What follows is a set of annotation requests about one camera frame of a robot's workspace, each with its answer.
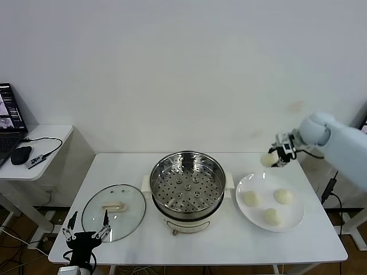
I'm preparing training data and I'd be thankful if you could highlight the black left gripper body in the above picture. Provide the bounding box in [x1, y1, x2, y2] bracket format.
[66, 231, 103, 266]

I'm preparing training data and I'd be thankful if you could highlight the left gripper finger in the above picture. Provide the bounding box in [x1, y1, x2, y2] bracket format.
[61, 211, 79, 241]
[91, 209, 112, 239]

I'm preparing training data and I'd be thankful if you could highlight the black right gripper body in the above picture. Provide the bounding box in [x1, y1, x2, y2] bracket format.
[276, 148, 296, 167]

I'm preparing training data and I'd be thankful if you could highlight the white steamed baozi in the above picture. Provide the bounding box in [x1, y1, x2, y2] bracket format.
[243, 191, 261, 207]
[274, 188, 294, 205]
[263, 208, 284, 229]
[259, 153, 279, 168]

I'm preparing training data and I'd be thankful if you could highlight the glass lid cream handle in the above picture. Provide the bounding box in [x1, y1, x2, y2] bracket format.
[81, 184, 147, 243]

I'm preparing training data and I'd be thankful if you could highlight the stainless steel steamer basket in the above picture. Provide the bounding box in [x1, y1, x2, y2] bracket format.
[150, 151, 227, 214]

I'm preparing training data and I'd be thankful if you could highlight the white round plate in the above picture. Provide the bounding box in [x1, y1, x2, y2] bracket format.
[235, 172, 305, 233]

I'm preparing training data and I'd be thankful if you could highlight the grey usb hub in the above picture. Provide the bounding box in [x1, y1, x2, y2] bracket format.
[25, 154, 46, 170]

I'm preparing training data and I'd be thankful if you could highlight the black computer mouse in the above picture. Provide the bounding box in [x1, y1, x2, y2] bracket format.
[10, 145, 33, 166]

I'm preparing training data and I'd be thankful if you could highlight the white side table with mouse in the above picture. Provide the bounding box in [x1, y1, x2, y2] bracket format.
[0, 124, 97, 233]

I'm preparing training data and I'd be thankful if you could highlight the black laptop with mouse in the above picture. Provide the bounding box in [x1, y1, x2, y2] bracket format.
[0, 82, 29, 170]

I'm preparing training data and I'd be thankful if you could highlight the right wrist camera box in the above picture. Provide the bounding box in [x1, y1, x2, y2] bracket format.
[279, 133, 298, 157]

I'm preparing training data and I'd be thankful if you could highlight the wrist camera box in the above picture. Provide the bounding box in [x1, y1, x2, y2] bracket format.
[58, 265, 80, 275]
[279, 133, 298, 157]

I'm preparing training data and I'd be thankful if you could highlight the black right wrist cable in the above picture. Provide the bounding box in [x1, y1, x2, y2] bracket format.
[298, 148, 326, 159]

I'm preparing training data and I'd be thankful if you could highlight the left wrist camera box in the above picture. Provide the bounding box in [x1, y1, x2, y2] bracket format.
[58, 265, 80, 275]

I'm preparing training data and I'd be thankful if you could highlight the white floor cable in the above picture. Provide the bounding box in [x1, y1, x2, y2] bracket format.
[0, 227, 50, 256]

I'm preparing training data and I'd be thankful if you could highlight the black adapter cable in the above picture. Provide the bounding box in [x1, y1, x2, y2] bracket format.
[321, 170, 343, 238]

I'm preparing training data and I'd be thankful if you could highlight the black usb hub cable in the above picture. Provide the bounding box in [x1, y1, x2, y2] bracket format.
[22, 136, 64, 158]

